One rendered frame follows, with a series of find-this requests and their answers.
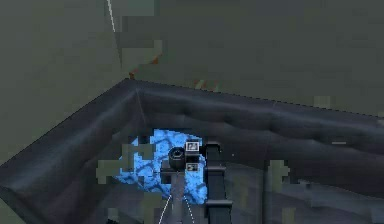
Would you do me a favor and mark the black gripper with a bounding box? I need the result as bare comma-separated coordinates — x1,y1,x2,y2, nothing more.
157,146,196,224

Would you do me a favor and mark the blue patterned pillow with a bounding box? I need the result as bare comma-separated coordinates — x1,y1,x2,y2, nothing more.
114,128,209,205

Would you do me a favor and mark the dark grey sofa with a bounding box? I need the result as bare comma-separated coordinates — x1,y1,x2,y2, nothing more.
0,77,384,224

